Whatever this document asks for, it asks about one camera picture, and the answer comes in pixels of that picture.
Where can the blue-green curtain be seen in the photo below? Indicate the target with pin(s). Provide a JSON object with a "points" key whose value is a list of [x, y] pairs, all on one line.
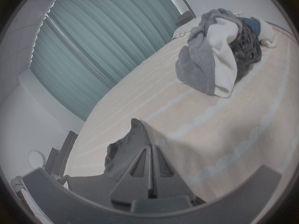
{"points": [[121, 27], [70, 73]]}

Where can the white printed pillow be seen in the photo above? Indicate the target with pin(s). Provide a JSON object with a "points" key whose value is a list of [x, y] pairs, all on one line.
{"points": [[182, 30]]}

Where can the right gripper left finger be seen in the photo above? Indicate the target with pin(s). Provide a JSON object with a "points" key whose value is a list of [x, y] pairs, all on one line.
{"points": [[130, 183]]}

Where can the round white framed mirror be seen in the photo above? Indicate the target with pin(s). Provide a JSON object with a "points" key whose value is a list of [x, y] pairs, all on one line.
{"points": [[35, 159]]}

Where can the bed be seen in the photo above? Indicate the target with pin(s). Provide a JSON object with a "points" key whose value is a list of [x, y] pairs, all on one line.
{"points": [[210, 129]]}

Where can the black dressing table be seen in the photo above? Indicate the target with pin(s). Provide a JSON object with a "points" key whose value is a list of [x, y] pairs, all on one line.
{"points": [[52, 160]]}

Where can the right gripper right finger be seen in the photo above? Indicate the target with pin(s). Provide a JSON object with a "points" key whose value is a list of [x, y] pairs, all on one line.
{"points": [[172, 183]]}

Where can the black T-shirt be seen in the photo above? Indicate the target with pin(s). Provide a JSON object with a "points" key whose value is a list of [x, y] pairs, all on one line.
{"points": [[130, 153]]}

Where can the grey bedside table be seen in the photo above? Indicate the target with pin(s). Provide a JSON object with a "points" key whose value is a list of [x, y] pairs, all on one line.
{"points": [[185, 17]]}

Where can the black chest of drawers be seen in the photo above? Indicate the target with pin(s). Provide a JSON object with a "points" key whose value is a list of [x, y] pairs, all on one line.
{"points": [[67, 150]]}

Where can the pile of clothes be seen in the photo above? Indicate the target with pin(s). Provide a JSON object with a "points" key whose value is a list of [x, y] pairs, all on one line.
{"points": [[210, 55]]}

